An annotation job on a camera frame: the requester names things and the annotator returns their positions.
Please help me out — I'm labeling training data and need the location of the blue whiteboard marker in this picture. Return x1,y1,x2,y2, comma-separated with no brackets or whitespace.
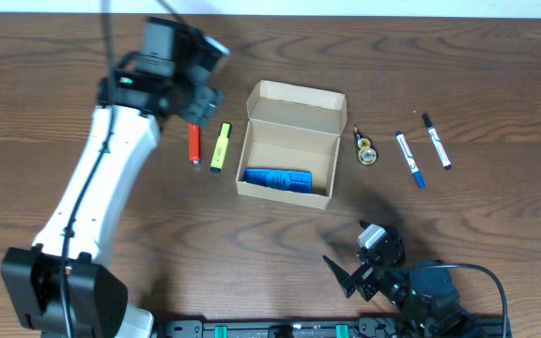
395,131,425,190

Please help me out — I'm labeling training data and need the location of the black yellow correction tape dispenser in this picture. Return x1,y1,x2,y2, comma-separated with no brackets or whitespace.
353,125,379,166

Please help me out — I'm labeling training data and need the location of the red stapler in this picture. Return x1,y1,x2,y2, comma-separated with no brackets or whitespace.
188,123,201,165

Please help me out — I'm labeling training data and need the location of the blue whiteboard duster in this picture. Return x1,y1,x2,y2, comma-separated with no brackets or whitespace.
245,168,312,193

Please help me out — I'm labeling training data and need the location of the yellow highlighter pen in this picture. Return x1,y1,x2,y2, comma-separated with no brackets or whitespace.
210,122,232,173

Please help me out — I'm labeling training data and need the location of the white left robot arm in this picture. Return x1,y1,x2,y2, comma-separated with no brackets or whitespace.
0,17,230,337

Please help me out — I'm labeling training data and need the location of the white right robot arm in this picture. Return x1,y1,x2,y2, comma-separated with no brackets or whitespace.
323,221,487,337

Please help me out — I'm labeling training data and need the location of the brown cardboard box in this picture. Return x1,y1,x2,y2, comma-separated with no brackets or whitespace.
236,80,348,209

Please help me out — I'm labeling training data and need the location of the black whiteboard marker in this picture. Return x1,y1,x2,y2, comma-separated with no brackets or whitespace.
422,114,452,171

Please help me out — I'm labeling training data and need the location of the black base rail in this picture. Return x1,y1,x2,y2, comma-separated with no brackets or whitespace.
162,316,514,338

